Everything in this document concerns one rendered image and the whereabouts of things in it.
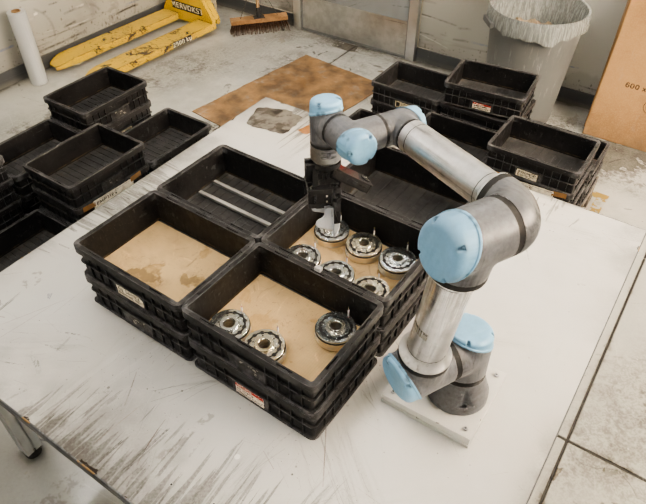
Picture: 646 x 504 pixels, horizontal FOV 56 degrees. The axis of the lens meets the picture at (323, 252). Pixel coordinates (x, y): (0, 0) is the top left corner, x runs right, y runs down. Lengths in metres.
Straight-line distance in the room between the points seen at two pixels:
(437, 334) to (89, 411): 0.89
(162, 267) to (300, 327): 0.45
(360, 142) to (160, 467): 0.86
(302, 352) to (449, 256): 0.59
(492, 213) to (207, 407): 0.88
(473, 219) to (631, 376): 1.82
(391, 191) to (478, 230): 0.98
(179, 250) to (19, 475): 1.08
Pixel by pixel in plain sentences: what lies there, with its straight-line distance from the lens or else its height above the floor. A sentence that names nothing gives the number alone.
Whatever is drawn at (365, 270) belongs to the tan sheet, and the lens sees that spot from 1.70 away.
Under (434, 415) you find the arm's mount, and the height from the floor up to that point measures 0.73.
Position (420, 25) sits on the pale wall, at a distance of 4.67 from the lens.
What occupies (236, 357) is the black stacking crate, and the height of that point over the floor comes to 0.87.
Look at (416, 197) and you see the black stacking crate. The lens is 1.97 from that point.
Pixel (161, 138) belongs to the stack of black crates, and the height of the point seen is 0.38.
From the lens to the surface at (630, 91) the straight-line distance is 4.08.
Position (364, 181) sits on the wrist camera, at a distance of 1.49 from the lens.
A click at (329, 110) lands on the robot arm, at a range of 1.36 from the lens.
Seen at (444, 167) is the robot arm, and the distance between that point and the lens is 1.24.
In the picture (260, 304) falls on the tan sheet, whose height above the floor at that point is 0.83.
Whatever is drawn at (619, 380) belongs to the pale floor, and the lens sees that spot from 2.74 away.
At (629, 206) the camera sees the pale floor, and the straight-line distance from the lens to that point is 3.63.
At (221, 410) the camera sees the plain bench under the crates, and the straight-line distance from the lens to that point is 1.59.
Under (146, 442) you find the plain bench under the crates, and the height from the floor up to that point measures 0.70.
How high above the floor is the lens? 2.02
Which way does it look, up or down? 43 degrees down
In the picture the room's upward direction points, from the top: straight up
